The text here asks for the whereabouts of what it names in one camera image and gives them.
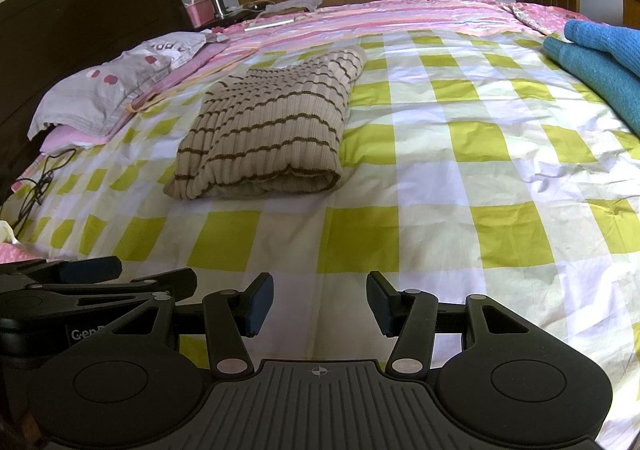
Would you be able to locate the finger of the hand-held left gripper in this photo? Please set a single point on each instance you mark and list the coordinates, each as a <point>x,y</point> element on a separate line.
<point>140,286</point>
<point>90,270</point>

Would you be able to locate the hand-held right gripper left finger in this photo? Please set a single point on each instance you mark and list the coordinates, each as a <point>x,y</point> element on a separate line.
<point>260,302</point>

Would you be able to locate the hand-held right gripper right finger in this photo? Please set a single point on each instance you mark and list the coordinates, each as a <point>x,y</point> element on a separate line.
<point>378,302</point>

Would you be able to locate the beige brown-striped knit sweater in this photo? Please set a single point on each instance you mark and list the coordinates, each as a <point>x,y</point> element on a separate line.
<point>270,130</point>

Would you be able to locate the pink dotted cloth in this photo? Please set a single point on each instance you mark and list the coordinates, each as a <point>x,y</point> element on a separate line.
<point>17,252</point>

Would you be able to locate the yellow-green checkered bed sheet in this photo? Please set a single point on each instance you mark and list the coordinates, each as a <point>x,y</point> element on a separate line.
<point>450,210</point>

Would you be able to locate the white pillow with pink dots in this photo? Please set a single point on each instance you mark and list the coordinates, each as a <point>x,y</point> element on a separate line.
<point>100,85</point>

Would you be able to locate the dark wooden headboard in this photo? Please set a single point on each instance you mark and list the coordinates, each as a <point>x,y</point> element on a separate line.
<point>75,10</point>

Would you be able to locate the pink box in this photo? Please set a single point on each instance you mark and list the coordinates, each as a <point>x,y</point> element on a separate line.
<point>200,14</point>

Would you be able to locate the white stick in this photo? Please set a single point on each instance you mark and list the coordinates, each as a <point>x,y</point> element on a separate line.
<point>270,24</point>

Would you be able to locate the pink striped quilt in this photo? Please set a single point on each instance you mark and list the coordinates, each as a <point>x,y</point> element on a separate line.
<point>375,15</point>

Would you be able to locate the metal cup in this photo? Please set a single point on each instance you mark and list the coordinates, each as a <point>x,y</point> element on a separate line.
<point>216,4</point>

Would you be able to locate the white plastic bag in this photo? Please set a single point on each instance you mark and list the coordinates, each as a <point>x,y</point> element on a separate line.
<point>295,4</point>

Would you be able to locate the teal knit sweater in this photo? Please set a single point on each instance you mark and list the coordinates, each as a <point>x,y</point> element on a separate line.
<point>600,75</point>

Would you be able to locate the pink floral cloth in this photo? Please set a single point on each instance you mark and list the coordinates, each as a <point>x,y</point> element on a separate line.
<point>545,15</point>

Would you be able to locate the wooden cabinet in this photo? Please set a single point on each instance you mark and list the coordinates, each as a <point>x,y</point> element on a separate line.
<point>631,8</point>

